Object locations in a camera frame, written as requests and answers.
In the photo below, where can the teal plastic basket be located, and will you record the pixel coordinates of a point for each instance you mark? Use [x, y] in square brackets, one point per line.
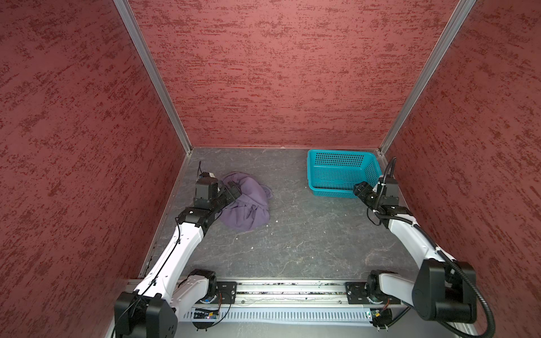
[333, 173]

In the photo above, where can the right aluminium corner post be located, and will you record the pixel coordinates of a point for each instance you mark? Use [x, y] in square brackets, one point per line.
[451, 29]

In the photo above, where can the purple trousers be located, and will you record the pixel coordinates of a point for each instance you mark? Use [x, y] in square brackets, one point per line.
[251, 209]

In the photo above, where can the white slotted cable duct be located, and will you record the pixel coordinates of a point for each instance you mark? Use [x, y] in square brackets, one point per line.
[292, 316]

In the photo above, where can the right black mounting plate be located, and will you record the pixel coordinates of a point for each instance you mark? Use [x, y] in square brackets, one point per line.
[357, 294]

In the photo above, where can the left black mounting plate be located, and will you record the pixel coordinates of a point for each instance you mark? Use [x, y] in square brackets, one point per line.
[225, 293]

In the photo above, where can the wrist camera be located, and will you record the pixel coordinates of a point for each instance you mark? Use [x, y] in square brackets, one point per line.
[388, 187]
[206, 188]

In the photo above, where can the aluminium corner post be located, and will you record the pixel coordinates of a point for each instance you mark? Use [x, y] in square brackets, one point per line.
[451, 29]
[128, 18]

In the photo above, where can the left aluminium corner post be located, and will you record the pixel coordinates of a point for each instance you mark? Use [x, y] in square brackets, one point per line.
[128, 18]

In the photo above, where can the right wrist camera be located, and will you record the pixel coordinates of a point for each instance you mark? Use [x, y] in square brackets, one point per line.
[388, 187]

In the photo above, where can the black mounting plate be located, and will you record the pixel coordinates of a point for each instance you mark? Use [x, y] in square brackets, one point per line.
[357, 294]
[225, 293]

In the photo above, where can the right small circuit board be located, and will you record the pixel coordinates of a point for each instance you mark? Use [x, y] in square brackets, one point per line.
[380, 317]

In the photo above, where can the small circuit board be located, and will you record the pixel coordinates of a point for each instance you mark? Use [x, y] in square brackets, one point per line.
[206, 314]
[380, 317]

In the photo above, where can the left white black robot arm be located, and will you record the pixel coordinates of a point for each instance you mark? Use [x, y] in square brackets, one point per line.
[155, 306]

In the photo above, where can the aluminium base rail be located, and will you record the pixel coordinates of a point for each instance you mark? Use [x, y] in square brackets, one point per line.
[261, 293]

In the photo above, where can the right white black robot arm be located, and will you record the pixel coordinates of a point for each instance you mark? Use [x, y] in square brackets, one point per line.
[443, 288]

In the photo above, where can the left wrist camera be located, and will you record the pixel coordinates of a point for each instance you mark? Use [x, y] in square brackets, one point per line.
[206, 188]

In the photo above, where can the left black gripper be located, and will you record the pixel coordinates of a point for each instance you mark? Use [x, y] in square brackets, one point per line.
[230, 197]

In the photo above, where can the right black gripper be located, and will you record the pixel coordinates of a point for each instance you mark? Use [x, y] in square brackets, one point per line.
[362, 189]

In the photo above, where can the left small circuit board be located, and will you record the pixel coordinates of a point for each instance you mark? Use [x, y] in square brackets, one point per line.
[206, 314]

